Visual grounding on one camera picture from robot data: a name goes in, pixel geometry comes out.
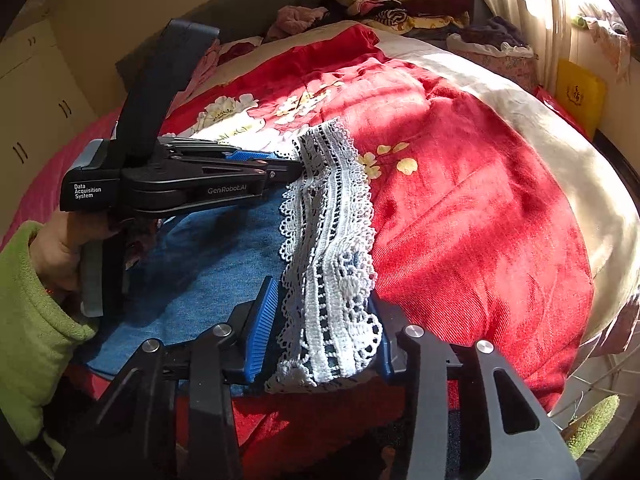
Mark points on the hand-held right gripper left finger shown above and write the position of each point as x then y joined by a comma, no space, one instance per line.
262,330

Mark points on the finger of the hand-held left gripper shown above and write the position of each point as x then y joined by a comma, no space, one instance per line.
280,170
245,155

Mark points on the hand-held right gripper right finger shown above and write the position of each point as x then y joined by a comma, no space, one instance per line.
387,357

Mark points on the blue denim pants lace trim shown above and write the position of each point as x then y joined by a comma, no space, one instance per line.
210,270

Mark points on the person's left forearm green sleeve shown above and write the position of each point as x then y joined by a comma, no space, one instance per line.
35,320

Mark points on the person's left hand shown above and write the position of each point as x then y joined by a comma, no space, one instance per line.
60,250

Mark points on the dark red pillow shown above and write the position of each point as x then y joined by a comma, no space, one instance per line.
237,51

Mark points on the pink quilt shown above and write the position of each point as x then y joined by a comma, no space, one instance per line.
50,160

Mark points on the grey bed headboard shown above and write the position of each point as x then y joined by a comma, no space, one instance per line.
240,10

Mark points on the pink fuzzy garment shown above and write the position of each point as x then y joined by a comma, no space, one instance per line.
297,19

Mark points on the cream wardrobe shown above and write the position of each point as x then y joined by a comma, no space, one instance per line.
30,90

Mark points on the red floral bedspread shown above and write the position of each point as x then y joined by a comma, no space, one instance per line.
475,185

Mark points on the green fuzzy cloth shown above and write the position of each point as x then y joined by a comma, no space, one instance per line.
592,422

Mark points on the purple cloth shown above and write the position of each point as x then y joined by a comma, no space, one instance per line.
492,32

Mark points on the ruffled floral fabric basket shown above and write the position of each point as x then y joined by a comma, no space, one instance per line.
510,62

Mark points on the cream curtain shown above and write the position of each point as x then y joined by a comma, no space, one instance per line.
530,5

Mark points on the yellow bag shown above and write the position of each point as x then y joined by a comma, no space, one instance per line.
580,92

